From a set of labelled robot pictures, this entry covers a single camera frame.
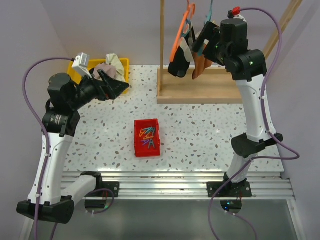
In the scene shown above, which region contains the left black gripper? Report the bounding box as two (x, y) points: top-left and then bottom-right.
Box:
(68, 68), (129, 110)

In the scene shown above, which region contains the teal plastic hanger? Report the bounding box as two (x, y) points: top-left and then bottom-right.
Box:
(193, 0), (214, 56)

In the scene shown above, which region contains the brown orange underwear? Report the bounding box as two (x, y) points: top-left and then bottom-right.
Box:
(192, 51), (213, 80)

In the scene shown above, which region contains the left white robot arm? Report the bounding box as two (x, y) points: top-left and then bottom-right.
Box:
(16, 69), (130, 224)

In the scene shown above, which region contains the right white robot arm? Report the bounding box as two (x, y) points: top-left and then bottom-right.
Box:
(192, 18), (283, 198)

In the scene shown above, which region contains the orange plastic hanger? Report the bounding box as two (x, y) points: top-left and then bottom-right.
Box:
(169, 0), (196, 63)

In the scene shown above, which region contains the black underwear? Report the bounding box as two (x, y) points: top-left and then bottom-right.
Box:
(168, 22), (196, 78)

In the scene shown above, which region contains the pale green cloth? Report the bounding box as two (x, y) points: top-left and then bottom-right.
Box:
(105, 53), (126, 82)

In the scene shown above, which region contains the yellow plastic tray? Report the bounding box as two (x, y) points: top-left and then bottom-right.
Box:
(67, 52), (130, 100)

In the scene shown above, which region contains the wooden rack base tray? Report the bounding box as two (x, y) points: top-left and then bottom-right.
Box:
(157, 67), (242, 105)

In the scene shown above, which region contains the orange clothespin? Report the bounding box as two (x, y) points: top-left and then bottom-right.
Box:
(143, 132), (154, 140)
(139, 129), (145, 137)

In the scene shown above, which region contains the teal clothespin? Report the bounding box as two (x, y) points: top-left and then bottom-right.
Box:
(144, 127), (156, 134)

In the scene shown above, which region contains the purple clothespin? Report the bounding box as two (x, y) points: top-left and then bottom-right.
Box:
(141, 139), (150, 146)

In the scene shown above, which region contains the grey clothespin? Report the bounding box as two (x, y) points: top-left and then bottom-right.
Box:
(147, 138), (156, 149)

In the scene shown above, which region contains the red plastic bin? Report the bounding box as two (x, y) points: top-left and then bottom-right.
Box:
(134, 118), (161, 158)

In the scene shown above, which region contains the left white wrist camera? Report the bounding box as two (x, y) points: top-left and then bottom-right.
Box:
(71, 52), (92, 78)

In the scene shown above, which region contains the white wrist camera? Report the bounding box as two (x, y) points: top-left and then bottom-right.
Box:
(71, 52), (92, 78)
(227, 6), (246, 22)

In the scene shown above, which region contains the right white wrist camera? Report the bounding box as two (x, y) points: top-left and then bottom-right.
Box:
(227, 6), (246, 22)

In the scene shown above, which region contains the left wooden rack post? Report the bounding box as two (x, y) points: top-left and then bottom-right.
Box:
(158, 0), (165, 94)

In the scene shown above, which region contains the wooden rack post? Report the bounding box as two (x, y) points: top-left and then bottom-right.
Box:
(263, 0), (303, 59)
(158, 0), (165, 94)

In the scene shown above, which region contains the right wooden rack post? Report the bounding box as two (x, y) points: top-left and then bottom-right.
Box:
(263, 0), (303, 59)

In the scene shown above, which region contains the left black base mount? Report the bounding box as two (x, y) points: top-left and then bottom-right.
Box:
(92, 181), (120, 198)

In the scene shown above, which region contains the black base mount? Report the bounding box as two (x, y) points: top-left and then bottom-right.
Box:
(206, 180), (253, 198)
(92, 181), (120, 198)

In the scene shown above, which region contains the aluminium rail frame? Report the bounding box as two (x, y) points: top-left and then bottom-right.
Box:
(59, 170), (297, 201)

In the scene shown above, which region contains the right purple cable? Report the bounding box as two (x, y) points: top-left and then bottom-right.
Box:
(207, 7), (301, 240)

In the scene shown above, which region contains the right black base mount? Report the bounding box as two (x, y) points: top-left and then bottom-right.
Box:
(206, 180), (253, 198)

